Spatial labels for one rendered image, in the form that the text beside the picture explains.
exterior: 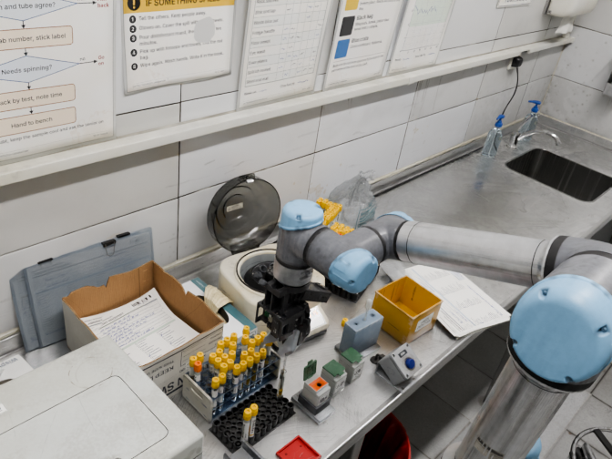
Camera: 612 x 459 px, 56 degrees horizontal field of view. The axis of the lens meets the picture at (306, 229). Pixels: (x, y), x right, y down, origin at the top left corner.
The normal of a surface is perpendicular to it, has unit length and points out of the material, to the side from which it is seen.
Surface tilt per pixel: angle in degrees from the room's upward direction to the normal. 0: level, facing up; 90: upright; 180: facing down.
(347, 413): 0
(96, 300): 87
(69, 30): 93
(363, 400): 0
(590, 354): 82
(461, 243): 49
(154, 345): 3
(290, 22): 92
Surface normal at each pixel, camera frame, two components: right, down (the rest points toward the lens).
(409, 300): -0.74, 0.28
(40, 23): 0.69, 0.51
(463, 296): 0.14, -0.84
